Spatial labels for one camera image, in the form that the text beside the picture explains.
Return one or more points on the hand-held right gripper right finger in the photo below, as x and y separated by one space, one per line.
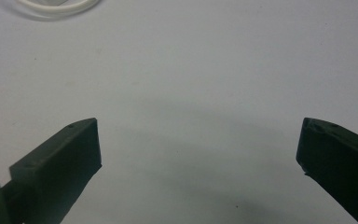
338 158

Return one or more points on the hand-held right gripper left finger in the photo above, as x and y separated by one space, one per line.
59 165

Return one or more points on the white round plate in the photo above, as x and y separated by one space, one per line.
59 6

